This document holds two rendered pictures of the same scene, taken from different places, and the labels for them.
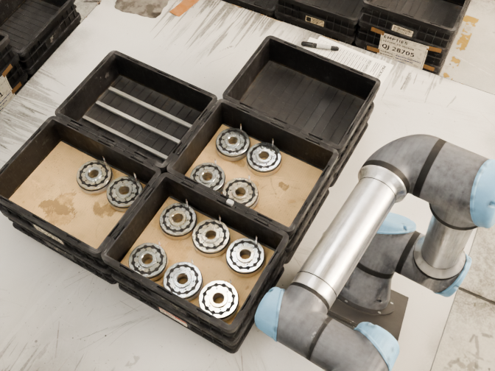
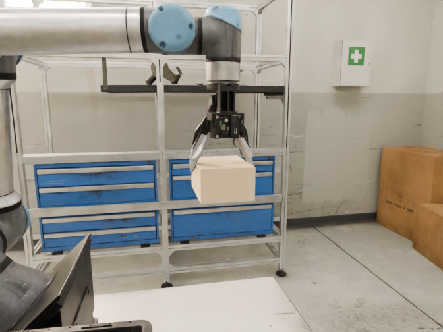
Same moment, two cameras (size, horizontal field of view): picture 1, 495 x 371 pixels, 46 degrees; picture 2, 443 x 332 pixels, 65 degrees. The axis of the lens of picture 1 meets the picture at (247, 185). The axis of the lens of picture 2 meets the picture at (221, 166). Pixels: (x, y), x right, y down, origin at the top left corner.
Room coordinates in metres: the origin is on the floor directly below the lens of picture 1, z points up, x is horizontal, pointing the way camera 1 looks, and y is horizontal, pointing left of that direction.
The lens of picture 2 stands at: (0.63, 0.48, 1.26)
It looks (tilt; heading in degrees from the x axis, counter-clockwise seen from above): 11 degrees down; 231
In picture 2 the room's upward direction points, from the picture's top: straight up
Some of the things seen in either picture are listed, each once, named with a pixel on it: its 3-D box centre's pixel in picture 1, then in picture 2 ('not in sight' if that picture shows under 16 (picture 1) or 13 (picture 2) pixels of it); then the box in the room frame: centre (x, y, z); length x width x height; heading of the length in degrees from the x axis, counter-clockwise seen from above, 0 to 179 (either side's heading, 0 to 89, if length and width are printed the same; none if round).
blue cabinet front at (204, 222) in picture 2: not in sight; (223, 198); (-0.81, -1.25, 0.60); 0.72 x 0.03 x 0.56; 153
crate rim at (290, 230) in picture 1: (253, 163); not in sight; (0.89, -0.02, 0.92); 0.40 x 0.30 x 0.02; 59
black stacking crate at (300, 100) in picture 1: (300, 101); not in sight; (1.15, -0.17, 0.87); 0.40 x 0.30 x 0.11; 59
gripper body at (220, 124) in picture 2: not in sight; (223, 111); (0.13, -0.11, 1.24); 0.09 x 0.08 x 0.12; 63
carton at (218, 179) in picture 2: not in sight; (220, 177); (0.12, -0.14, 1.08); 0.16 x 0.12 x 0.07; 63
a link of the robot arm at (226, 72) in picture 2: not in sight; (224, 74); (0.13, -0.12, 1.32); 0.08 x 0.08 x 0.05
